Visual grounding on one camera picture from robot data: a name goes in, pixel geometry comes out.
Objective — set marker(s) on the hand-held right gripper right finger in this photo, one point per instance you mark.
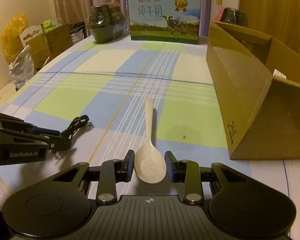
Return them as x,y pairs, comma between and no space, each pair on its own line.
168,167

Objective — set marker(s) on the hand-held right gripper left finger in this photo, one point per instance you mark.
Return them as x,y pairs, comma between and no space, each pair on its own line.
130,170

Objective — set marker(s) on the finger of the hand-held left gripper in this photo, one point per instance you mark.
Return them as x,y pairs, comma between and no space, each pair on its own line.
61,143
17,122

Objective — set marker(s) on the cream plastic spoon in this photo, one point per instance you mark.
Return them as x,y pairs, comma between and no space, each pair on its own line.
150,162

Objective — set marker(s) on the brown cardboard box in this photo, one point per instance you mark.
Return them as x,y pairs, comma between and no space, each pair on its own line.
240,92

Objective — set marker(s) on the checkered cloth desktop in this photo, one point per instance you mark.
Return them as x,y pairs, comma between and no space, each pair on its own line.
115,67

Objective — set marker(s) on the cream side bench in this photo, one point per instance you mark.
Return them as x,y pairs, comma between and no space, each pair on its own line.
1,97

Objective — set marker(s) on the silver printed bag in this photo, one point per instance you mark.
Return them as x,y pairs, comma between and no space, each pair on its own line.
22,67

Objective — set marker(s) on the yellow plastic bag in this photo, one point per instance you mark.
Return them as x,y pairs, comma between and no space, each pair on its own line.
12,37

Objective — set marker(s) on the brown cardboard carton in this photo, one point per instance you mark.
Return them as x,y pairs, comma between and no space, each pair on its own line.
57,42

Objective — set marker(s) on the green tissue pack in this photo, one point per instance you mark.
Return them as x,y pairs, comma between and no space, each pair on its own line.
51,23

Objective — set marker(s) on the dark wrapped pot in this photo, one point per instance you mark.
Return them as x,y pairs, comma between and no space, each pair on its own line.
105,25

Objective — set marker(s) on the blue milk carton box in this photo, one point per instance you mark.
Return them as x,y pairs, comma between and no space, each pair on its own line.
162,17

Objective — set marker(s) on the dark pot with red lid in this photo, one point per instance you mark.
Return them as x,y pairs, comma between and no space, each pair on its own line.
233,16

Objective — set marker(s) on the wooden door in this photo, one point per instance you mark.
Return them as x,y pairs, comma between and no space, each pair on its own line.
277,10

